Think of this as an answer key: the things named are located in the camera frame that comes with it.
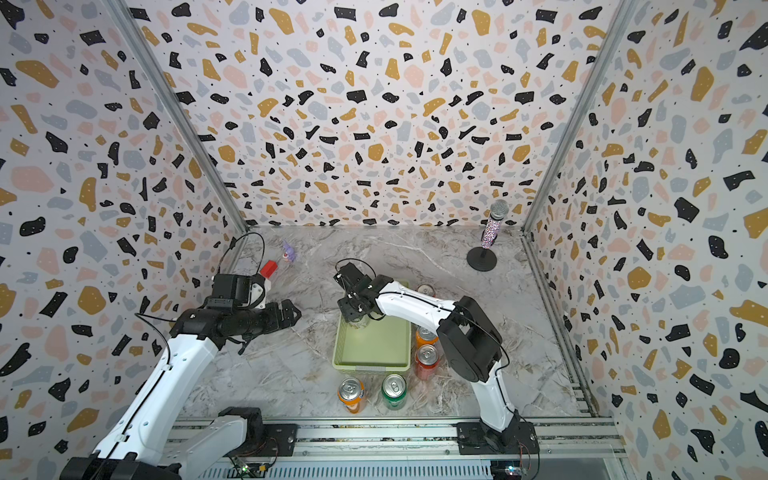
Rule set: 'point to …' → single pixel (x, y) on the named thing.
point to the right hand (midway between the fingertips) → (353, 306)
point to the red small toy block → (269, 269)
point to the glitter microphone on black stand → (484, 258)
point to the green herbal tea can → (361, 322)
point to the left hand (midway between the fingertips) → (288, 316)
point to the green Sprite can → (394, 391)
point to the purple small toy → (289, 255)
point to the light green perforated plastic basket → (384, 345)
